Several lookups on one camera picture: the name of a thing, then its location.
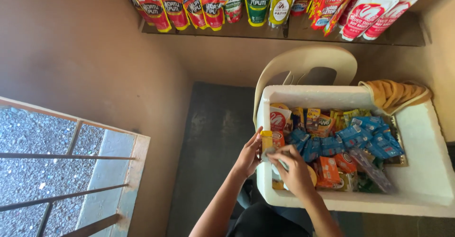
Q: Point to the beige plastic chair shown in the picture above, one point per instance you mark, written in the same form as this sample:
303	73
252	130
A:
305	64

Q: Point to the person's right fingers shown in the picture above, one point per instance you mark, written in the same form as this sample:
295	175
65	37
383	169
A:
280	157

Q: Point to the heap of blue sachets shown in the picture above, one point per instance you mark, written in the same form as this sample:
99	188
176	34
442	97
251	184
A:
355	139

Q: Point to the small silver sachet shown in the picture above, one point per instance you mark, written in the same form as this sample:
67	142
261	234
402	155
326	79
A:
269	152

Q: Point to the white styrofoam box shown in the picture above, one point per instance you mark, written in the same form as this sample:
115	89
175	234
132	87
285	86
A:
423	173

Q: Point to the orange juice powder sachet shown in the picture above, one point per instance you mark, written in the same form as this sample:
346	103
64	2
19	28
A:
323	125

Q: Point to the yellow sachet packet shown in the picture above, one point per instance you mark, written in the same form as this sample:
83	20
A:
266	140

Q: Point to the metal window grill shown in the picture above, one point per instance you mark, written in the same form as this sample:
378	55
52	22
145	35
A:
64	166

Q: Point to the person's right hand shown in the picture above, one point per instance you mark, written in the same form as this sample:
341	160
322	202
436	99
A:
297	174

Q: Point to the mustard yellow towel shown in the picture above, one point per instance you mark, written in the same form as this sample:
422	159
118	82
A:
394	94

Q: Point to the clear plastic sachet strip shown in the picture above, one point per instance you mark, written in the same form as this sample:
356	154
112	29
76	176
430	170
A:
371	173

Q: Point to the red and white packet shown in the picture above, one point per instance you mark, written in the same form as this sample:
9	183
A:
279	119

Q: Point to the bunch of yellow sachets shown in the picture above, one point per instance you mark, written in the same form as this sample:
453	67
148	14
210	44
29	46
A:
343	118

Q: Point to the dark floor mat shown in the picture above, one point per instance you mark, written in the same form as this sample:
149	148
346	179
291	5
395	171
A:
209	151

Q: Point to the person's left hand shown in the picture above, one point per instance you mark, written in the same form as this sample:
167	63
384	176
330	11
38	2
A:
247	158

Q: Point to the orange carton packet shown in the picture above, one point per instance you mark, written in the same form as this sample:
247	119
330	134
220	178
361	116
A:
328	170

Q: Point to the shelf with sauce pouches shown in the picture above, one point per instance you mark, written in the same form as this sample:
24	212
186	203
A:
284	6

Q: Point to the small orange sachet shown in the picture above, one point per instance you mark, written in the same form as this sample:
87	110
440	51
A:
278	139

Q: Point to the person's left fingers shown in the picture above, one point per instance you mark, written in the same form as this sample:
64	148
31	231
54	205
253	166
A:
255	139

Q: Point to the person's dark clothing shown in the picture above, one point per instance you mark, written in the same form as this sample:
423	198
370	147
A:
265	221

